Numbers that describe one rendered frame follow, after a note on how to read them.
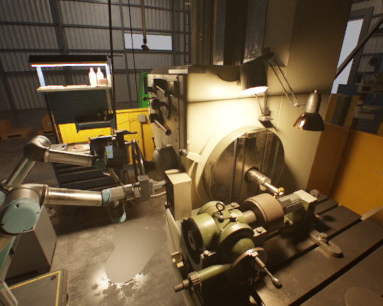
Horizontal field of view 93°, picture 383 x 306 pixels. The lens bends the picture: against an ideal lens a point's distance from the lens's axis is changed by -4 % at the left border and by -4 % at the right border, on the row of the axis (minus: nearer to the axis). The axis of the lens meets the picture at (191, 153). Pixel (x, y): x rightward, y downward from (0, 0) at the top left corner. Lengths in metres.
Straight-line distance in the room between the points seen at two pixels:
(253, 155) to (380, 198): 2.23
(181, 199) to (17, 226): 0.68
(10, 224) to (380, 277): 1.58
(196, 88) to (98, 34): 13.45
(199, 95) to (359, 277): 1.16
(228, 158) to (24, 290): 1.89
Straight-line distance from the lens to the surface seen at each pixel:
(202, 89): 0.99
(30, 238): 2.41
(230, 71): 1.07
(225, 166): 1.07
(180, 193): 1.02
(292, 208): 1.17
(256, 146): 1.13
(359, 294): 1.23
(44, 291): 2.12
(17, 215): 0.93
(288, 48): 1.36
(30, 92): 14.79
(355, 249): 1.44
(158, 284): 2.22
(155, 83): 1.26
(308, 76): 1.51
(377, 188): 3.13
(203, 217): 0.87
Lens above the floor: 1.87
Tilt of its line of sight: 23 degrees down
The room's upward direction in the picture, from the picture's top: straight up
